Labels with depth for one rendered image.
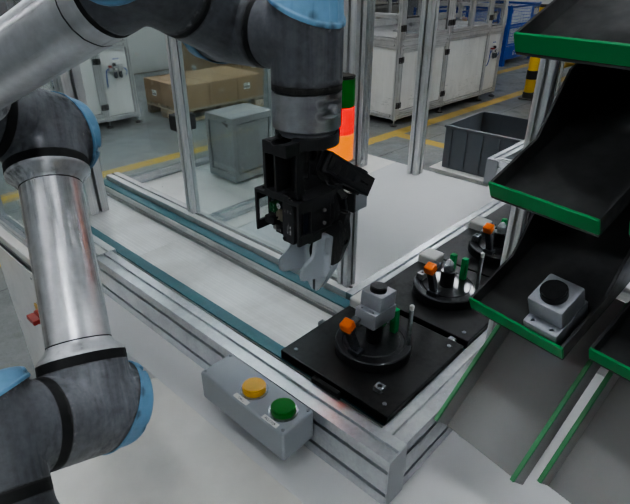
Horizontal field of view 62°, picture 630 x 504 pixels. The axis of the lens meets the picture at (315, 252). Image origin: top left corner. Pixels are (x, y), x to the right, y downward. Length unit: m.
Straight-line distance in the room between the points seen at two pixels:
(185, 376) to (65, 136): 0.53
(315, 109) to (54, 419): 0.46
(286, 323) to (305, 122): 0.65
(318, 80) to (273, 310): 0.72
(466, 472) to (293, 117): 0.65
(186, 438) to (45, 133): 0.55
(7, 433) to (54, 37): 0.41
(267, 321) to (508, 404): 0.54
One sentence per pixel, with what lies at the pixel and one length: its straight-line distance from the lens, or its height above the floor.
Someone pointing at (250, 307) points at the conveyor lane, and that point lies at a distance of 1.19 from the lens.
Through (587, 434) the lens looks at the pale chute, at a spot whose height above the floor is 1.05.
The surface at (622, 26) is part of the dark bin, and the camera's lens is 0.63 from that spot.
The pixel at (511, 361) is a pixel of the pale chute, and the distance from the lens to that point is 0.83.
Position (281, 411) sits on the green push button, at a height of 0.97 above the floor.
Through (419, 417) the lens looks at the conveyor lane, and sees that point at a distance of 0.89.
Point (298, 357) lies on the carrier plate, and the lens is 0.96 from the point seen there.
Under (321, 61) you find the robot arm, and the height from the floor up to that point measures 1.51.
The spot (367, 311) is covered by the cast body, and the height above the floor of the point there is 1.07.
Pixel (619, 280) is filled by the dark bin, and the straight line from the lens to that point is 0.72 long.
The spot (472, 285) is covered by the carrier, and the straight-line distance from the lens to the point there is 1.17.
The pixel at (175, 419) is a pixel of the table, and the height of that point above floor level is 0.86.
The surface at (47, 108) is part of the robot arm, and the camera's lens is 0.86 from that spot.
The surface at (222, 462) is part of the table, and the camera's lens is 0.96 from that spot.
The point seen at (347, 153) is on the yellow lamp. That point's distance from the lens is 1.01.
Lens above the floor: 1.59
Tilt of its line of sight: 29 degrees down
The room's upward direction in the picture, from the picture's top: straight up
